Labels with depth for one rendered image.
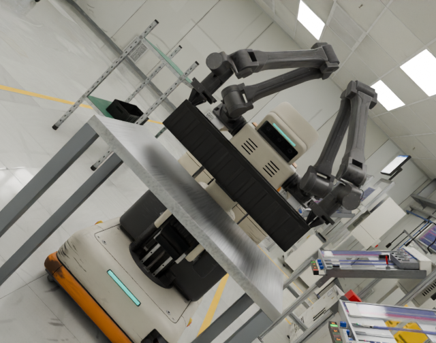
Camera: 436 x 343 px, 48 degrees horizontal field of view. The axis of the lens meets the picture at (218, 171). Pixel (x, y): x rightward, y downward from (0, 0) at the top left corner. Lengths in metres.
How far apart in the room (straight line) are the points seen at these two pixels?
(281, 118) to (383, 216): 5.29
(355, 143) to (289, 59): 0.37
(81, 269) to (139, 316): 0.30
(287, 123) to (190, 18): 9.75
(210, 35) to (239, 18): 0.73
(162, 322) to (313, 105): 9.34
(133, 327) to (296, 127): 1.02
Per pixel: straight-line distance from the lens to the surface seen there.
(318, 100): 11.10
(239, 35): 11.33
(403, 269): 3.88
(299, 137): 1.91
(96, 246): 2.09
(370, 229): 7.10
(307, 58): 1.81
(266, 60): 1.69
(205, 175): 2.25
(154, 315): 2.07
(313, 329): 3.10
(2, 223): 1.44
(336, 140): 1.89
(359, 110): 1.79
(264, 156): 1.95
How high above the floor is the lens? 1.08
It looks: 7 degrees down
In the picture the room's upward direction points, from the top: 46 degrees clockwise
